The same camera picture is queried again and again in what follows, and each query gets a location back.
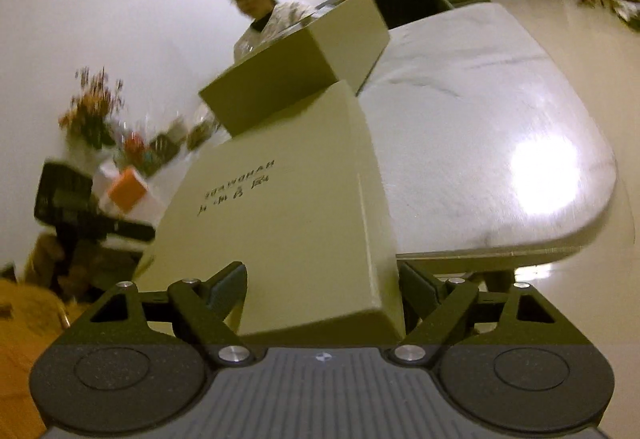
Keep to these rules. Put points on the tan cardboard box lid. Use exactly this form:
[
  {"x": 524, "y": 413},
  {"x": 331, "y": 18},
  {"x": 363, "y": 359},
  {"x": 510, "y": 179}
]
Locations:
[{"x": 280, "y": 219}]

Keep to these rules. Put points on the orange tissue box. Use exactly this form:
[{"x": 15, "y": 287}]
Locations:
[{"x": 127, "y": 189}]

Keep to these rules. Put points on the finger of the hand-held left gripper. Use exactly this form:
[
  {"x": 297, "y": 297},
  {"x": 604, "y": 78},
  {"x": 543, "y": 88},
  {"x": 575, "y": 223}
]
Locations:
[{"x": 130, "y": 230}]

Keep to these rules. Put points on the person's left hand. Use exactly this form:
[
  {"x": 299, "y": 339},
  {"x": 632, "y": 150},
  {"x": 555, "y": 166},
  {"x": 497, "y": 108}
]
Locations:
[{"x": 42, "y": 259}]

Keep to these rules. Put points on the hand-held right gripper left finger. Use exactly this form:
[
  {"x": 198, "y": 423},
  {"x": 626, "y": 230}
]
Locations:
[{"x": 227, "y": 289}]

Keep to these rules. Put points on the tan cardboard box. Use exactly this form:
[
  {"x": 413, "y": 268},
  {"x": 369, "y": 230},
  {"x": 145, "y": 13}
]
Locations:
[{"x": 280, "y": 69}]

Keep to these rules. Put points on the dried flower vase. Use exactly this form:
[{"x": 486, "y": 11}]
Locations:
[{"x": 92, "y": 109}]

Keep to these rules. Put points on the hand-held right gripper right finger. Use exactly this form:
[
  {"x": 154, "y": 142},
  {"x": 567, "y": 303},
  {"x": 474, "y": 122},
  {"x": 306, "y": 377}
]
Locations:
[{"x": 420, "y": 286}]

